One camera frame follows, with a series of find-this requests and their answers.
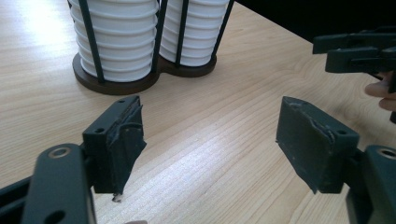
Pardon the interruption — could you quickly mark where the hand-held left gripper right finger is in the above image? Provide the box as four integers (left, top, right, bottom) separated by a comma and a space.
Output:
275, 95, 361, 195

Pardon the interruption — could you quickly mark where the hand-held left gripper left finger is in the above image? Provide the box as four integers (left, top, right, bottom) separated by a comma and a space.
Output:
81, 94, 148, 203

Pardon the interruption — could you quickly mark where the black wire cup holder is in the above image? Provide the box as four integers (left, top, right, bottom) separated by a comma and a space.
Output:
66, 0, 236, 96

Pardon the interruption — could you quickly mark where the tall stack of white cups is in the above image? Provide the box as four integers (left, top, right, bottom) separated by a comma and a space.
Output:
159, 0, 231, 68

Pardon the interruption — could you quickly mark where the short stack of white cups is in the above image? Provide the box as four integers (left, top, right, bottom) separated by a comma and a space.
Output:
68, 0, 160, 84

